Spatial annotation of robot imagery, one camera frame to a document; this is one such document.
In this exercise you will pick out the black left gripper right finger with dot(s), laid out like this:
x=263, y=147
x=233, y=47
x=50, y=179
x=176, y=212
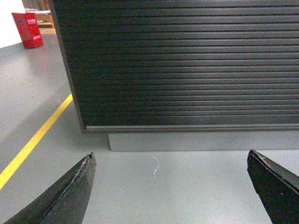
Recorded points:
x=277, y=188

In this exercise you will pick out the red fire extinguisher box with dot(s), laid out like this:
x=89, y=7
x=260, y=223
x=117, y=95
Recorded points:
x=28, y=30

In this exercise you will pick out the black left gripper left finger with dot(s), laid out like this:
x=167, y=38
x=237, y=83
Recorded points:
x=65, y=201

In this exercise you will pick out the white string scrap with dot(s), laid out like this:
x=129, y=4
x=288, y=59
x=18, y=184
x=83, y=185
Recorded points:
x=157, y=165

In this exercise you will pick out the black slatted checkout counter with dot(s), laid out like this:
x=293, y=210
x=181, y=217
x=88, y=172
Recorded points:
x=181, y=75

